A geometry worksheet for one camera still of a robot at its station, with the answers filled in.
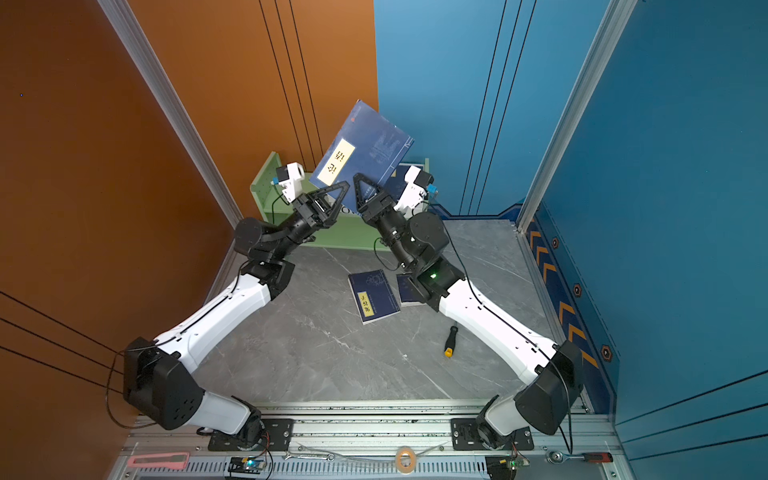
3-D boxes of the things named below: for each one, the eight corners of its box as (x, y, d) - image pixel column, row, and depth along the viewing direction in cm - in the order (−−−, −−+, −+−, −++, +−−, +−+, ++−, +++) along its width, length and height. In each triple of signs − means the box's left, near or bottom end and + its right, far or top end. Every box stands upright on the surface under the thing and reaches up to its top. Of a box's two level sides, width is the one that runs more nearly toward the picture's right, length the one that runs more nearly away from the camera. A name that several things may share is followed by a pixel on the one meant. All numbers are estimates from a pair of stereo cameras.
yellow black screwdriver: (442, 355, 88) (443, 351, 86) (448, 327, 94) (449, 323, 92) (452, 358, 88) (453, 354, 86) (457, 330, 93) (459, 326, 91)
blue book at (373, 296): (361, 326, 94) (361, 322, 92) (347, 280, 106) (346, 275, 104) (400, 313, 97) (400, 309, 95) (382, 269, 109) (381, 265, 106)
